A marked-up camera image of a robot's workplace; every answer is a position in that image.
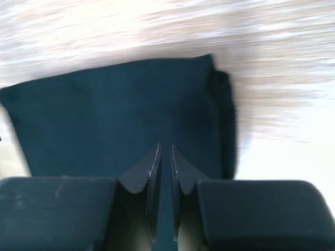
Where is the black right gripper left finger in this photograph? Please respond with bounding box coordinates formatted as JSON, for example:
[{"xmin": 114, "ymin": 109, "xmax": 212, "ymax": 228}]
[{"xmin": 1, "ymin": 144, "xmax": 162, "ymax": 250}]

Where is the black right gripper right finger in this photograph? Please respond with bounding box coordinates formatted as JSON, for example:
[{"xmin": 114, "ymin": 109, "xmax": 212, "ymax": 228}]
[{"xmin": 170, "ymin": 146, "xmax": 334, "ymax": 250}]

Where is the black t shirt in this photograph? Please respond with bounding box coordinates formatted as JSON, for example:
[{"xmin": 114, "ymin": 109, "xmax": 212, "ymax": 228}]
[{"xmin": 1, "ymin": 55, "xmax": 237, "ymax": 250}]

